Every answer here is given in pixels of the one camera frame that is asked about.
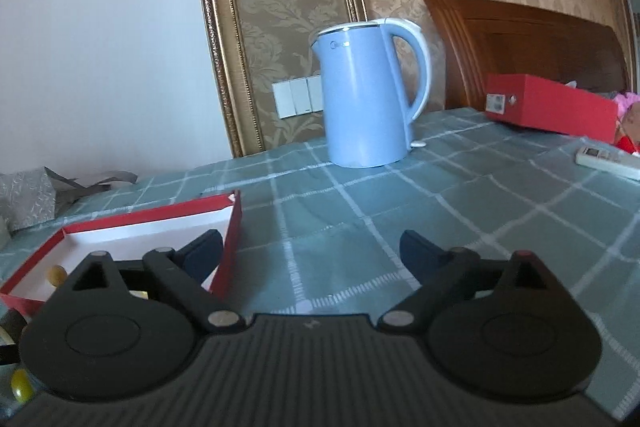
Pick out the white remote control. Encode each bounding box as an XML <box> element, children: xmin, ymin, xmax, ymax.
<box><xmin>575</xmin><ymin>146</ymin><xmax>640</xmax><ymax>181</ymax></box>

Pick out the wooden bed headboard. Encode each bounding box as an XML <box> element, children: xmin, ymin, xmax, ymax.
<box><xmin>423</xmin><ymin>0</ymin><xmax>632</xmax><ymax>110</ymax></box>

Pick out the small brown longan fruit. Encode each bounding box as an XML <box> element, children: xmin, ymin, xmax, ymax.
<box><xmin>46</xmin><ymin>265</ymin><xmax>67</xmax><ymax>288</ymax></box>

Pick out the red shallow tray box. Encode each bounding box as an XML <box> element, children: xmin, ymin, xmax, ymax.
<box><xmin>1</xmin><ymin>191</ymin><xmax>242</xmax><ymax>317</ymax></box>

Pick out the pink plush toy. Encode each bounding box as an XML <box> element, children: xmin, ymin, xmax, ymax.
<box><xmin>614</xmin><ymin>92</ymin><xmax>640</xmax><ymax>156</ymax></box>

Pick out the grey patterned gift bag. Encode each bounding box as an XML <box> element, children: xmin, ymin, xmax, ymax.
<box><xmin>1</xmin><ymin>167</ymin><xmax>138</xmax><ymax>233</ymax></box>

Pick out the green checked tablecloth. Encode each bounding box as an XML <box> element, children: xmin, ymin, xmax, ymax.
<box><xmin>0</xmin><ymin>106</ymin><xmax>640</xmax><ymax>423</ymax></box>

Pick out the light blue electric kettle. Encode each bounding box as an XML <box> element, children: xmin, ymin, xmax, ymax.
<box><xmin>311</xmin><ymin>17</ymin><xmax>432</xmax><ymax>168</ymax></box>

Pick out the gold picture frame moulding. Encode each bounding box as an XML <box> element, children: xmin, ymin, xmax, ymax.
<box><xmin>202</xmin><ymin>0</ymin><xmax>368</xmax><ymax>157</ymax></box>

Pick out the green tomato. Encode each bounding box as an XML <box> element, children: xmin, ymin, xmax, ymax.
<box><xmin>10</xmin><ymin>369</ymin><xmax>35</xmax><ymax>404</ymax></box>

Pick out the white wall switch panel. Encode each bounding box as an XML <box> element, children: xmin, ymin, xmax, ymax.
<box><xmin>272</xmin><ymin>76</ymin><xmax>323</xmax><ymax>119</ymax></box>

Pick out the red rectangular box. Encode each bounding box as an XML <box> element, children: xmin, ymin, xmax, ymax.
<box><xmin>485</xmin><ymin>74</ymin><xmax>617</xmax><ymax>144</ymax></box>

